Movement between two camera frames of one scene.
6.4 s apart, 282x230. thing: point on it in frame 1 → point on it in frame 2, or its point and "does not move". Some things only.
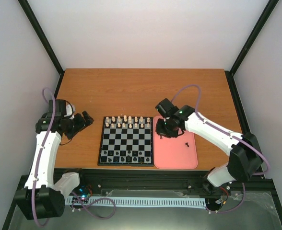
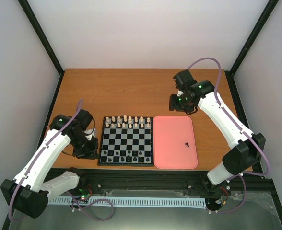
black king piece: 128,159 does not move
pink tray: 175,153 does not move
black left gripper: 82,123 → 90,154
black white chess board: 127,141 does not move
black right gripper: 159,132 → 173,105
